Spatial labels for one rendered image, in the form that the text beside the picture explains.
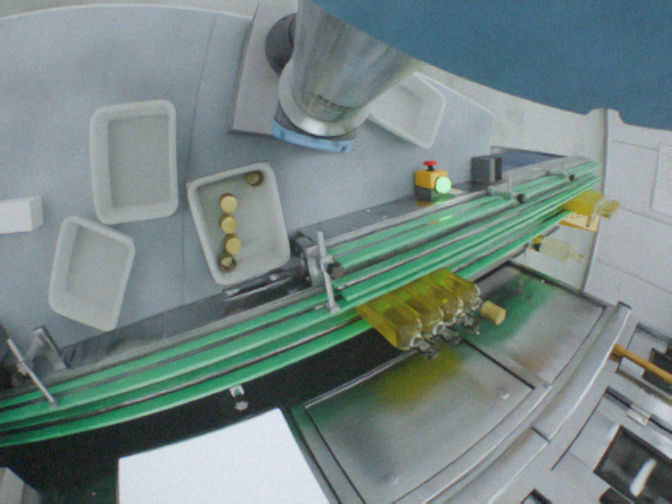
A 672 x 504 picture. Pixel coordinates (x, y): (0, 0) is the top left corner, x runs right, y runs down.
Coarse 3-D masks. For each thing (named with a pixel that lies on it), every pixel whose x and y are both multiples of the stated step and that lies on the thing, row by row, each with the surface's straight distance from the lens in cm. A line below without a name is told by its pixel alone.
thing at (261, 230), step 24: (240, 168) 58; (264, 168) 59; (192, 192) 58; (216, 192) 65; (240, 192) 66; (264, 192) 65; (216, 216) 66; (240, 216) 67; (264, 216) 68; (216, 240) 67; (240, 240) 68; (264, 240) 69; (216, 264) 65; (240, 264) 67; (264, 264) 65
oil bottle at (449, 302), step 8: (416, 280) 70; (424, 280) 70; (416, 288) 67; (424, 288) 67; (432, 288) 67; (440, 288) 67; (424, 296) 65; (432, 296) 64; (440, 296) 64; (448, 296) 64; (456, 296) 65; (440, 304) 62; (448, 304) 62; (456, 304) 63; (448, 312) 62; (456, 312) 62; (448, 320) 63
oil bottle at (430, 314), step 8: (400, 288) 67; (408, 288) 67; (392, 296) 65; (400, 296) 64; (408, 296) 64; (416, 296) 64; (400, 304) 63; (408, 304) 62; (416, 304) 62; (424, 304) 62; (432, 304) 62; (416, 312) 60; (424, 312) 60; (432, 312) 60; (440, 312) 60; (424, 320) 59; (432, 320) 59; (440, 320) 60; (424, 328) 60; (432, 328) 59; (424, 336) 61; (432, 336) 61
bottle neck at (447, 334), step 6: (438, 324) 59; (444, 324) 59; (438, 330) 59; (444, 330) 58; (450, 330) 58; (438, 336) 60; (444, 336) 58; (450, 336) 57; (456, 336) 57; (450, 342) 57; (456, 342) 59
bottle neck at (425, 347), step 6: (420, 336) 56; (414, 342) 56; (420, 342) 55; (426, 342) 55; (420, 348) 55; (426, 348) 54; (432, 348) 54; (438, 348) 55; (426, 354) 54; (432, 354) 56
